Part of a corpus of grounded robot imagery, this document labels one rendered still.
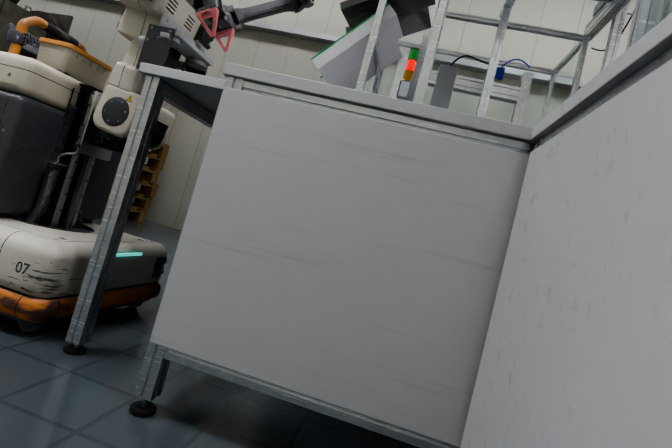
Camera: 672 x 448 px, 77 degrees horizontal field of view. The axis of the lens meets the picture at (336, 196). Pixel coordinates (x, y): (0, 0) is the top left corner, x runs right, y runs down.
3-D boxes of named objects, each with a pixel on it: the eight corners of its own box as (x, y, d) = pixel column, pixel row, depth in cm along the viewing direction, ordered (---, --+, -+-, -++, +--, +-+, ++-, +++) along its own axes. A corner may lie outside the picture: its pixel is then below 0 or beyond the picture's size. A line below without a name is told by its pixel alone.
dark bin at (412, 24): (346, 33, 144) (342, 14, 145) (355, 51, 156) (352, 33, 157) (428, 6, 136) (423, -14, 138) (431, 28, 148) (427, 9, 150)
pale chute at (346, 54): (317, 69, 128) (310, 58, 129) (331, 86, 140) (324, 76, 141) (396, 13, 123) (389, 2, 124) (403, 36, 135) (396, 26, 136)
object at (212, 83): (138, 71, 123) (141, 61, 123) (249, 143, 211) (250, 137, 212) (368, 121, 110) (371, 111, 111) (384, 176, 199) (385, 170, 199)
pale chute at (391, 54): (325, 87, 142) (319, 77, 144) (337, 101, 155) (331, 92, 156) (396, 38, 137) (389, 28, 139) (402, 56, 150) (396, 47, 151)
